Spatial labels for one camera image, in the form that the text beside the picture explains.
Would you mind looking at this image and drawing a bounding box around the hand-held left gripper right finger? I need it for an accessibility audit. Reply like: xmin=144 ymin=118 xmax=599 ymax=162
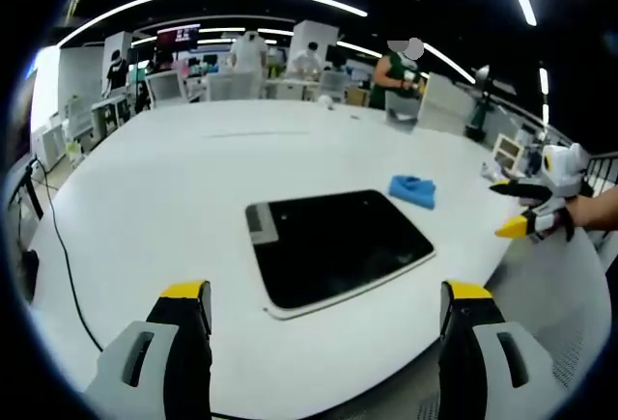
xmin=437 ymin=279 xmax=570 ymax=420

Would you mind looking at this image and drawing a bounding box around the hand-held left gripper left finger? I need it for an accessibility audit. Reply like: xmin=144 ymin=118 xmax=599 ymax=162
xmin=84 ymin=279 xmax=214 ymax=420

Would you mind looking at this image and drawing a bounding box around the blue cleaning cloth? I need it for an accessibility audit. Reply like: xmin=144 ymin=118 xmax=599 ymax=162
xmin=388 ymin=174 xmax=438 ymax=211

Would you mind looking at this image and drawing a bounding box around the black rounded rectangular mirror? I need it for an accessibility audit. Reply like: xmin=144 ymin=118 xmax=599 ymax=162
xmin=244 ymin=189 xmax=437 ymax=321

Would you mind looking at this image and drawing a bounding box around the white shelf unit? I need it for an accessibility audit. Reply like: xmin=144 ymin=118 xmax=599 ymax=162
xmin=492 ymin=131 xmax=523 ymax=171

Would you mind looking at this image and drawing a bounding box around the grey mesh chair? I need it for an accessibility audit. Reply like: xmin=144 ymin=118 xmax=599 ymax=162
xmin=482 ymin=229 xmax=613 ymax=420

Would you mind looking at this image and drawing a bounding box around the grey box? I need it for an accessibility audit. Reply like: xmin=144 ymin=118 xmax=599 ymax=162
xmin=384 ymin=93 xmax=419 ymax=132

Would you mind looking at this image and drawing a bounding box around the white office chair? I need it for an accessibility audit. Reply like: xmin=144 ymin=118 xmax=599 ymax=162
xmin=206 ymin=71 xmax=263 ymax=102
xmin=144 ymin=69 xmax=187 ymax=108

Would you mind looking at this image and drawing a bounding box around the black cable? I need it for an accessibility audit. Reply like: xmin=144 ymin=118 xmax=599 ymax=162
xmin=27 ymin=153 xmax=105 ymax=354

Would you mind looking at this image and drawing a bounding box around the red wall screen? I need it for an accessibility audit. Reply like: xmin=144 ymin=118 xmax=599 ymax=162
xmin=155 ymin=25 xmax=201 ymax=52

